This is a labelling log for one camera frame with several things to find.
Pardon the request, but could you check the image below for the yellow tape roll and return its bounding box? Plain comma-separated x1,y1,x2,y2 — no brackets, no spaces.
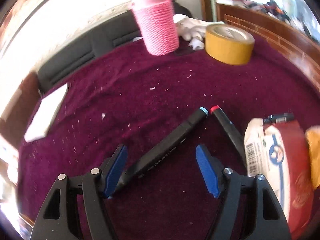
205,24,255,65

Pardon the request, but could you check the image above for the black marker blue end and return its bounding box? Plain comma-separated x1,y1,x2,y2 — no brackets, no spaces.
115,107,209,195

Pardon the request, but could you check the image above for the maroon table cloth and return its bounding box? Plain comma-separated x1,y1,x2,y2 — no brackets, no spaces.
17,27,320,240

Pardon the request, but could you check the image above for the white flat box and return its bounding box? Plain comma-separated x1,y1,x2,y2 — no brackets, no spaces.
24,83,69,142

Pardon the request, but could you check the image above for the pink knitted sleeve bottle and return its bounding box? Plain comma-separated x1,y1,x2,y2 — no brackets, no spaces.
131,0,180,56

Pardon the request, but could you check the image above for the black marker red end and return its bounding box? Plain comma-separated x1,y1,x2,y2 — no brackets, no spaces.
210,105,248,165

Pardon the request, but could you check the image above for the dark grey sofa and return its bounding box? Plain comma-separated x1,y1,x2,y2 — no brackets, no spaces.
37,10,193,93

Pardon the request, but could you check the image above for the yellow foil packet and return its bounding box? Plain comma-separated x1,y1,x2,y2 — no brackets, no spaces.
305,127,320,189

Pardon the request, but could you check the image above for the white crumpled cloth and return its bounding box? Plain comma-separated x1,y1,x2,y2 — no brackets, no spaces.
174,14,225,50

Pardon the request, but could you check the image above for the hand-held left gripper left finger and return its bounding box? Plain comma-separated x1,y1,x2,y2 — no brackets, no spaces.
30,144,128,240

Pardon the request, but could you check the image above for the brown chair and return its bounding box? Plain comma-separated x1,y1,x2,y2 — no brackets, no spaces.
0,72,40,143

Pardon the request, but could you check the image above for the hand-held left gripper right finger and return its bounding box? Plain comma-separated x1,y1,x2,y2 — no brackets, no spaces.
195,144,292,240

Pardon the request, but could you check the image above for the wooden brick-pattern counter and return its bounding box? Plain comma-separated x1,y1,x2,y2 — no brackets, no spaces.
200,0,320,90

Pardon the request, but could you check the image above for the red and white packet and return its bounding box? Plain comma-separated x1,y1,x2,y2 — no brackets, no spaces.
244,117,315,238

